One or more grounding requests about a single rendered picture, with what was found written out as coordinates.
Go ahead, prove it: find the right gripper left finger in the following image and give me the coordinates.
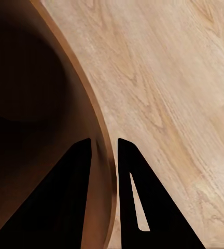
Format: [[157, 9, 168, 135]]
[[0, 138, 92, 249]]

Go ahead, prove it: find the trash can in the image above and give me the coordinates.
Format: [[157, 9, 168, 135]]
[[0, 0, 117, 249]]

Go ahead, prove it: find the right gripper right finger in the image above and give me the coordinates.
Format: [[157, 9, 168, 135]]
[[118, 138, 206, 249]]

